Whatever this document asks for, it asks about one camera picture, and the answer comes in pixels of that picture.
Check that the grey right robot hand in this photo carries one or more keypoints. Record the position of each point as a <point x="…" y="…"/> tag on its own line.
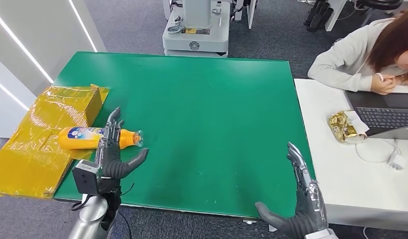
<point x="306" y="214"/>

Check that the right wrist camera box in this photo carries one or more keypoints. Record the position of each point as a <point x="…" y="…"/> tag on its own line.
<point x="321" y="235"/>

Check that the white furniture leg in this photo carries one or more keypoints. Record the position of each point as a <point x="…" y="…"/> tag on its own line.
<point x="334" y="14"/>

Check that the dark grey laptop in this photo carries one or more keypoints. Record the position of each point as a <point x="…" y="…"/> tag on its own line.
<point x="382" y="113"/>

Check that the white desk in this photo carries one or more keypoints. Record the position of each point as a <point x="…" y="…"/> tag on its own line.
<point x="349" y="184"/>

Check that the orange plastic bottle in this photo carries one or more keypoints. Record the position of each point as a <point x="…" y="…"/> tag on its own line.
<point x="78" y="138"/>

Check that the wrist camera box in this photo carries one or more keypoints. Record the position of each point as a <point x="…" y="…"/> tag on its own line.
<point x="85" y="178"/>
<point x="321" y="235"/>

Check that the grey wheeled machine base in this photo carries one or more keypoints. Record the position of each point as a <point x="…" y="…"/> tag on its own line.
<point x="197" y="39"/>

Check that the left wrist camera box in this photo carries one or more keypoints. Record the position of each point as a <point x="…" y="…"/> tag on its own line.
<point x="85" y="178"/>

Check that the white charger adapter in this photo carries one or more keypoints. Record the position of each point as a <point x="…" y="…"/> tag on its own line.
<point x="396" y="162"/>

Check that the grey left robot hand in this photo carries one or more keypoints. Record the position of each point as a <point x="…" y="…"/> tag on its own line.
<point x="111" y="161"/>

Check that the gold foil snack wrapper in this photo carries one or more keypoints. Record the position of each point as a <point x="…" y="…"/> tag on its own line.
<point x="340" y="127"/>

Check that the white floor tape scrap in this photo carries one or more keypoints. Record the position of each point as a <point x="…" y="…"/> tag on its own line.
<point x="272" y="228"/>
<point x="249" y="222"/>

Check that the green table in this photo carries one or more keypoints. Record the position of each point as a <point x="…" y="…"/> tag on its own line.
<point x="204" y="115"/>

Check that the person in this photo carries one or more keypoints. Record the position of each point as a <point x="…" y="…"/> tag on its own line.
<point x="342" y="62"/>

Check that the yellow taped cardboard box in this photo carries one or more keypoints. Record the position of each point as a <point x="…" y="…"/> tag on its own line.
<point x="29" y="165"/>

